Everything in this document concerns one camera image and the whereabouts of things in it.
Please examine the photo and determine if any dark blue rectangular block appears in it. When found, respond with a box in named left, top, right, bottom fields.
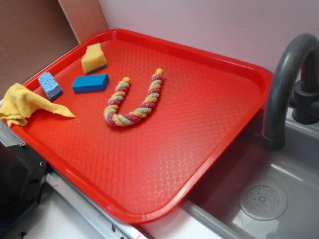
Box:
left=72, top=74, right=110, bottom=93

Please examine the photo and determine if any brown cardboard panel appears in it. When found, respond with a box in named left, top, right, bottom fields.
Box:
left=0, top=0, right=108, bottom=96

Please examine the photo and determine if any red plastic tray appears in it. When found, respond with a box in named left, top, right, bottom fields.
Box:
left=12, top=29, right=272, bottom=224

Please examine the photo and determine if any grey curved faucet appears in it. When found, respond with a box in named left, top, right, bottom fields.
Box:
left=262, top=33, right=319, bottom=151

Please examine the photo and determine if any light blue sponge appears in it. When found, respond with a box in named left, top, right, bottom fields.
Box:
left=38, top=72, right=63, bottom=101

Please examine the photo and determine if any aluminium rail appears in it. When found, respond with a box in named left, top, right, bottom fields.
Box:
left=0, top=119, right=150, bottom=239

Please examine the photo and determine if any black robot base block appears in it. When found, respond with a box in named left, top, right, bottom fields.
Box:
left=0, top=144, right=47, bottom=234

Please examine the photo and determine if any round sink drain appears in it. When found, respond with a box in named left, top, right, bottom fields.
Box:
left=239, top=183, right=288, bottom=221

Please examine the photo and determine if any multicoloured twisted rope toy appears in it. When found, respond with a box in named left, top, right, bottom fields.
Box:
left=103, top=68, right=164, bottom=127

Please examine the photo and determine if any yellow scouring sponge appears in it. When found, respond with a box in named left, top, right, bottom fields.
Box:
left=81, top=43, right=108, bottom=75

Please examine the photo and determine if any yellow cloth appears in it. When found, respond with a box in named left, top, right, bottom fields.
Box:
left=0, top=83, right=75, bottom=127

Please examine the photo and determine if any grey plastic sink basin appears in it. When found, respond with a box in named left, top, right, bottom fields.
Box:
left=143, top=115, right=319, bottom=239

